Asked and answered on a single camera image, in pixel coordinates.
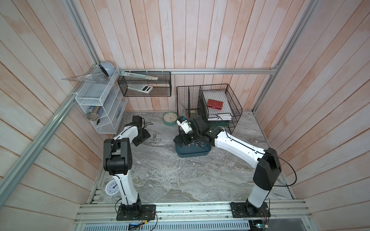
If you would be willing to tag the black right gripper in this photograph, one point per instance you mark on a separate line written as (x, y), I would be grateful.
(183, 136)

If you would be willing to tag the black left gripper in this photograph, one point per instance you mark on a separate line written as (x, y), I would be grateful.
(146, 135)

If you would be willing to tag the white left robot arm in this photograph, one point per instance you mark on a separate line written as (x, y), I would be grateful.
(117, 162)

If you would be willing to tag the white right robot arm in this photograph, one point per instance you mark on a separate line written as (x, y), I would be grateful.
(266, 164)

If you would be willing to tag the teal plastic storage box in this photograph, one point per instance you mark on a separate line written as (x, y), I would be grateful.
(194, 150)

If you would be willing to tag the green round clock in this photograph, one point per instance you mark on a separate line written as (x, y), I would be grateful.
(170, 118)

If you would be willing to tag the white calculator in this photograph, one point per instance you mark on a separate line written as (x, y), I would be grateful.
(142, 88)

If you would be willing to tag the white alarm clock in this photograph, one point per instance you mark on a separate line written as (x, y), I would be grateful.
(112, 188)

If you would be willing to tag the clear triangle ruler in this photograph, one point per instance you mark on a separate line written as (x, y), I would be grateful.
(83, 78)

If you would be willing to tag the grey round speaker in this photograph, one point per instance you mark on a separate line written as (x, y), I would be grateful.
(107, 68)

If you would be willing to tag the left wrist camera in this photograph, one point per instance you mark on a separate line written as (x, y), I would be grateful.
(138, 121)

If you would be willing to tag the black wire desk organizer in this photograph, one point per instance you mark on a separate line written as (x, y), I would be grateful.
(192, 100)

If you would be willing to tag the white wire mesh shelf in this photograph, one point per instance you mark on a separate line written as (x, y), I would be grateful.
(102, 102)

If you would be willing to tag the black wire wall basket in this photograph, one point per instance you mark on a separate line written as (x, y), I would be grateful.
(160, 81)

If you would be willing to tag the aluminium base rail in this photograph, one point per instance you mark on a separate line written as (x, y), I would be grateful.
(279, 215)

